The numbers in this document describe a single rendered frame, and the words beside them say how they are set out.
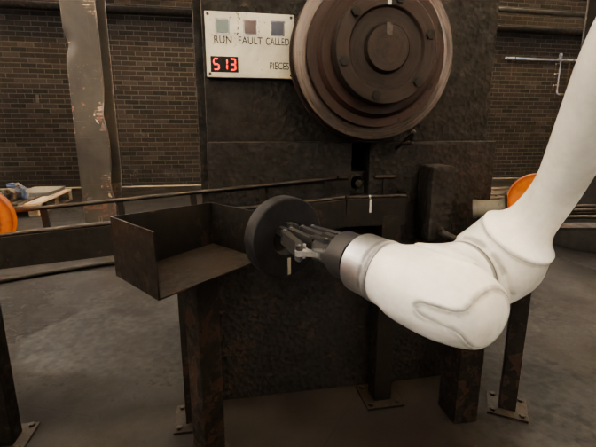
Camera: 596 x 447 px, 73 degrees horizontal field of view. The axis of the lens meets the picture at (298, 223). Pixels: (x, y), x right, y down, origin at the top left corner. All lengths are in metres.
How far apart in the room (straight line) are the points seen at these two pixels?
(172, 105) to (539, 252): 6.95
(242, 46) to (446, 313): 1.03
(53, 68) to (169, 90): 1.75
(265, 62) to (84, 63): 2.71
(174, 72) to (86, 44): 3.59
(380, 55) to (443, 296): 0.80
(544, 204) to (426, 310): 0.20
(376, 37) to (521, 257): 0.74
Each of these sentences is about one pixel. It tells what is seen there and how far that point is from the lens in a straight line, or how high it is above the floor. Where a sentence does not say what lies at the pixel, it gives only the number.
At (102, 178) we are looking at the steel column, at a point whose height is 0.52.
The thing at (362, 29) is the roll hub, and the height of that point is 1.16.
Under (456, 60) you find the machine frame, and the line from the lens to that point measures 1.53.
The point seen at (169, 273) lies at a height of 0.59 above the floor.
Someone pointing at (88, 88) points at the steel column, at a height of 1.25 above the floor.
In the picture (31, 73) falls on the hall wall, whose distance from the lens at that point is 7.85.
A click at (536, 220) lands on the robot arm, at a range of 0.58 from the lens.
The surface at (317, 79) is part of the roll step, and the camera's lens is 1.17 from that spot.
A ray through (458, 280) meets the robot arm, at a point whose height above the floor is 0.74.
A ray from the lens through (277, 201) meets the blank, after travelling 0.73.
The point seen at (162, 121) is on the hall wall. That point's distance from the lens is 7.32.
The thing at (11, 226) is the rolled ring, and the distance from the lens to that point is 1.33.
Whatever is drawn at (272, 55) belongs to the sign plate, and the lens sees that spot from 1.32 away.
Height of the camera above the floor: 0.90
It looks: 13 degrees down
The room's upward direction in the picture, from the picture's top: straight up
